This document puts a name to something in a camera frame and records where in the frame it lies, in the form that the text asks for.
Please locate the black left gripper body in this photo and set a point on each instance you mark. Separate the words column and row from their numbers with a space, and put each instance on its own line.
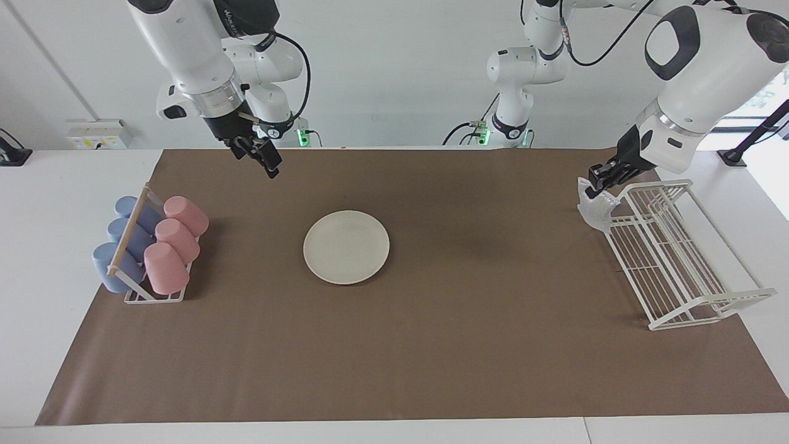
column 635, row 153

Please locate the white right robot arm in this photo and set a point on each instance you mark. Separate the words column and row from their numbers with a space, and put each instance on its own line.
column 185, row 43

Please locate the white wall outlet box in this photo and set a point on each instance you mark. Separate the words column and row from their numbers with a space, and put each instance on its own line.
column 98, row 134

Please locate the round cream plate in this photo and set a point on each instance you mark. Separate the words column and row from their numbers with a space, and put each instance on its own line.
column 346, row 246

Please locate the white cup rack wooden bar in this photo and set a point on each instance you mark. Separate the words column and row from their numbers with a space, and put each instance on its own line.
column 126, row 246

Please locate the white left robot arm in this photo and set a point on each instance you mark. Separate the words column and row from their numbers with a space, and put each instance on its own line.
column 709, row 74

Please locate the black table clamp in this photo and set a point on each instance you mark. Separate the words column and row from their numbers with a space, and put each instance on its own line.
column 12, row 154

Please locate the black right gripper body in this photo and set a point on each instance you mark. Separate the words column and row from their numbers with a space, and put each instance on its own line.
column 234, row 126

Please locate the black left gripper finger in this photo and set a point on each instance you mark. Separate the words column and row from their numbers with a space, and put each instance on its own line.
column 598, row 179
column 615, row 174

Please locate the brown paper table mat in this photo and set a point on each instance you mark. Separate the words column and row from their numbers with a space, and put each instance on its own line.
column 431, row 357

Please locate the blue plastic cup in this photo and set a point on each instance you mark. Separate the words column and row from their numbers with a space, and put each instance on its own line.
column 103, row 271
column 148, row 217
column 137, row 242

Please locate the pink plastic cup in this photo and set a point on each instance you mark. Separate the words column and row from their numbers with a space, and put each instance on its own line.
column 179, row 240
column 188, row 216
column 166, row 270

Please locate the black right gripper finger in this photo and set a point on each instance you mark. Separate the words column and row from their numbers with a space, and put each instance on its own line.
column 243, row 149
column 270, row 159

